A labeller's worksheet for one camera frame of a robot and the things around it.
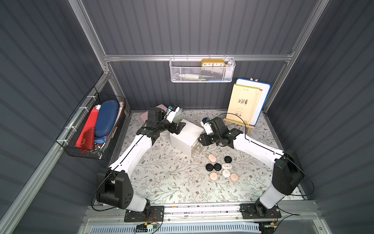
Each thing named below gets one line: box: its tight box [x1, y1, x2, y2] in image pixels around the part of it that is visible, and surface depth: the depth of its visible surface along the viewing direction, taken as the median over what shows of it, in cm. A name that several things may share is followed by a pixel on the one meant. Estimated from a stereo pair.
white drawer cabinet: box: [169, 118, 205, 158], surface depth 88 cm
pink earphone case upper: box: [207, 154, 217, 164], surface depth 93 cm
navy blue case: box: [94, 99, 120, 137], surface depth 74 cm
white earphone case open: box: [221, 162, 233, 171], surface depth 90 cm
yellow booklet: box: [226, 83, 263, 125], surface depth 96 cm
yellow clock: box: [201, 58, 226, 68], surface depth 90 cm
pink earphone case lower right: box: [229, 172, 240, 182], surface depth 86 cm
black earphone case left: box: [205, 163, 214, 172], surface depth 90 cm
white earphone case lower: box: [222, 169, 231, 178], surface depth 88 cm
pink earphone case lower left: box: [209, 171, 219, 181], surface depth 86 cm
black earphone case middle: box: [213, 162, 222, 172], surface depth 91 cm
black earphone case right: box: [224, 155, 232, 164], surface depth 94 cm
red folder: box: [74, 106, 100, 153], surface depth 68 cm
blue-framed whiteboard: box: [234, 78, 272, 127], surface depth 93 cm
